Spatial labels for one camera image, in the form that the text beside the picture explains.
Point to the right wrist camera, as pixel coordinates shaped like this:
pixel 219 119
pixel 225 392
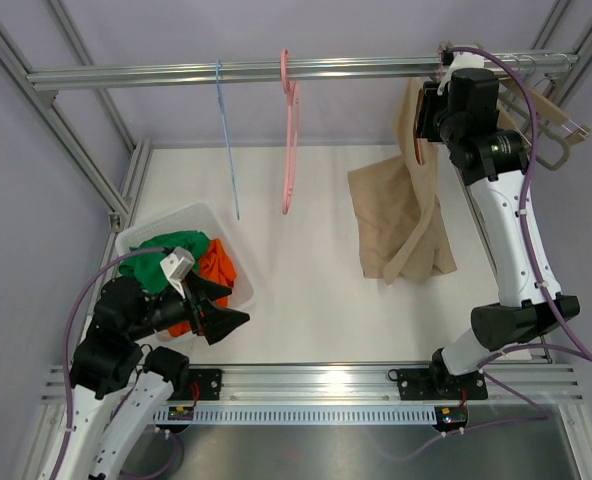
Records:
pixel 452 62

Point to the white plastic basket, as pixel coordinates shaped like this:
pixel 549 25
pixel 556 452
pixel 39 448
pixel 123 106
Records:
pixel 195 216

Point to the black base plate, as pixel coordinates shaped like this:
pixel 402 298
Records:
pixel 205 383
pixel 415 384

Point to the light blue wire hanger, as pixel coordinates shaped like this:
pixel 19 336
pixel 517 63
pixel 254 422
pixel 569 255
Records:
pixel 226 134

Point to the pink hanger with beige shirt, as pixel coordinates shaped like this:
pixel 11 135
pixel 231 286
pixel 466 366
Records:
pixel 417 140

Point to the wooden hanger left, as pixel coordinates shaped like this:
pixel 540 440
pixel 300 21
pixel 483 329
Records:
pixel 513 110

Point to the orange t shirt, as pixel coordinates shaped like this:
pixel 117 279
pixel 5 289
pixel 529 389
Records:
pixel 214 265

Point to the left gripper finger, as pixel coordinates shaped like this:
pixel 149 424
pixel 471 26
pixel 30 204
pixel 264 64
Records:
pixel 219 322
pixel 202 289

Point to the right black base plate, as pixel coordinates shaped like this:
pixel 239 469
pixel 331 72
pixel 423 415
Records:
pixel 415 384

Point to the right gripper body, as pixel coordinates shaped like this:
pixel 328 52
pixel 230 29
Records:
pixel 428 124

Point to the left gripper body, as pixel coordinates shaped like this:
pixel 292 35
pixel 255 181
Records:
pixel 195 315

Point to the wooden hanger right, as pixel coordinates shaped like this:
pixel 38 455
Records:
pixel 545 109

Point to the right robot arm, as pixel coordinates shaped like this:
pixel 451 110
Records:
pixel 462 114

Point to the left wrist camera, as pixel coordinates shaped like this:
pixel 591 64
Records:
pixel 175 267

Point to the front aluminium rail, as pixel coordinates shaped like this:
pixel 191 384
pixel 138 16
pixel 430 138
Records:
pixel 372 384

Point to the pink hanger with green shirt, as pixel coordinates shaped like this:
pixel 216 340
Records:
pixel 291 90

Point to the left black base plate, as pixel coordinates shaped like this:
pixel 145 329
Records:
pixel 205 383

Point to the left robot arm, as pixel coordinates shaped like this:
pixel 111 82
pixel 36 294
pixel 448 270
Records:
pixel 113 388

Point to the aluminium hanging rail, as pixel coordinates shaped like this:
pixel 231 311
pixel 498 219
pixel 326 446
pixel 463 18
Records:
pixel 113 77

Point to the white slotted cable duct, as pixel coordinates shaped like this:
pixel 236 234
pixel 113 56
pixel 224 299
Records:
pixel 297 415

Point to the green t shirt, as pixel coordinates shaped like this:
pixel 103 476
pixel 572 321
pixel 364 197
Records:
pixel 146 268

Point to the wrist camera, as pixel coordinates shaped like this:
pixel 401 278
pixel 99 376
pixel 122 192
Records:
pixel 175 267
pixel 452 62

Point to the grey plastic hanger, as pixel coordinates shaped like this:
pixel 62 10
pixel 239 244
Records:
pixel 553 135

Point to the wooden hanger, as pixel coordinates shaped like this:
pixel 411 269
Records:
pixel 545 109
pixel 513 110

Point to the beige t shirt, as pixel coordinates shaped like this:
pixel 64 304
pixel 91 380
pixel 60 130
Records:
pixel 401 229

